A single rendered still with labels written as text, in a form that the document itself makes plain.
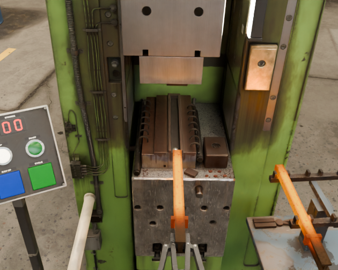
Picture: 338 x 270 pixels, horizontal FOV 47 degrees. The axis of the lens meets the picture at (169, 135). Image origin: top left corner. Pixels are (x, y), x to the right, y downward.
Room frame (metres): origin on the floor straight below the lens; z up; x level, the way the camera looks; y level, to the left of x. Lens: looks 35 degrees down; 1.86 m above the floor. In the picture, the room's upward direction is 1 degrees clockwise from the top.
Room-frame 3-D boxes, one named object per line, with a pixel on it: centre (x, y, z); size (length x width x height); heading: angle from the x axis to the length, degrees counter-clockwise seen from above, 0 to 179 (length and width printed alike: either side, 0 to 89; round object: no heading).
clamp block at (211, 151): (1.18, -0.18, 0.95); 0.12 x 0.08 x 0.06; 1
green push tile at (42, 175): (0.95, 0.41, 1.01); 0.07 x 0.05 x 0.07; 116
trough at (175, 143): (1.33, -0.02, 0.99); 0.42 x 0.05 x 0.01; 1
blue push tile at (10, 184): (0.91, 0.50, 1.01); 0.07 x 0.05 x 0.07; 116
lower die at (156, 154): (1.33, 0.00, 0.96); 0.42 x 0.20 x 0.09; 1
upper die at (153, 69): (1.33, 0.00, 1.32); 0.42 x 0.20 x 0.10; 1
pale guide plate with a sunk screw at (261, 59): (1.25, -0.31, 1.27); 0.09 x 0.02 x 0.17; 91
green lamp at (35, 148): (0.99, 0.43, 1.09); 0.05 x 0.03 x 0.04; 91
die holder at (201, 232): (1.34, -0.05, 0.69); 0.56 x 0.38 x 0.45; 1
